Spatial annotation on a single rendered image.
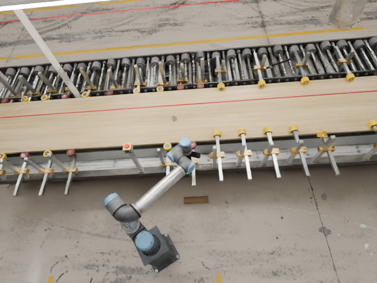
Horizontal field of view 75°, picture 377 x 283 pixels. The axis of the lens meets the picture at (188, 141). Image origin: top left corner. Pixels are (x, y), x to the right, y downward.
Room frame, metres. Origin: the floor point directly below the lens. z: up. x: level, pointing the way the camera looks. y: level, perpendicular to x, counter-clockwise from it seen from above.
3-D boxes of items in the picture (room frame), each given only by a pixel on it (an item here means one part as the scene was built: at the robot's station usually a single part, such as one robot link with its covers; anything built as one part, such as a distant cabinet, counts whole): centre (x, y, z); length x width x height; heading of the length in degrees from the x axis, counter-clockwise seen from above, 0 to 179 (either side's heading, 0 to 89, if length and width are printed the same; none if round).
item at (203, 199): (0.92, 0.02, 0.04); 0.30 x 0.08 x 0.08; 84
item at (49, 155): (1.20, 1.27, 0.92); 0.04 x 0.04 x 0.48; 84
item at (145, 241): (0.40, 0.50, 0.79); 0.17 x 0.15 x 0.18; 38
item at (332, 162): (0.85, -1.25, 0.95); 0.37 x 0.03 x 0.03; 174
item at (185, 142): (0.98, 0.03, 1.32); 0.10 x 0.09 x 0.12; 128
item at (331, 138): (0.93, -1.22, 0.92); 0.04 x 0.04 x 0.48; 84
